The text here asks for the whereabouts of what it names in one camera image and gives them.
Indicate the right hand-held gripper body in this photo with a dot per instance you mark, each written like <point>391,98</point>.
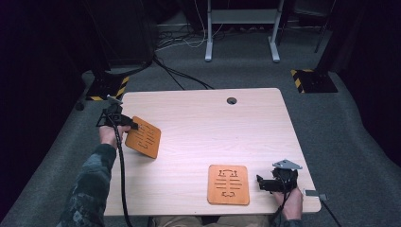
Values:
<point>285,179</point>

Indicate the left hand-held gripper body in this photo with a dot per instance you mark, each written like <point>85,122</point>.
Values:
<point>115,116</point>

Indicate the orange leather mat with cutouts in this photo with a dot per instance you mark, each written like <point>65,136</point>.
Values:
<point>228,195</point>
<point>144,138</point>

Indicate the person's left hand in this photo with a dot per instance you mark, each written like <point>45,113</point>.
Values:
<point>108,135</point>

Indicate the person's right hand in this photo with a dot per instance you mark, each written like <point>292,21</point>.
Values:
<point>291,205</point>

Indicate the black stand base hazard tape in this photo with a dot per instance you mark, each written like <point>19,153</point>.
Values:
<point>315,81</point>
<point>104,90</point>

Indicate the small black round floor object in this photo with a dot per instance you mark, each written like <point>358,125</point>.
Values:
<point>79,106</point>

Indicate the white metal desk frame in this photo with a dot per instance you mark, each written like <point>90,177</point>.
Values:
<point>242,16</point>

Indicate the black upright stand post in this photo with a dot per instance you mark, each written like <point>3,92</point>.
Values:
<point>340,34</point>

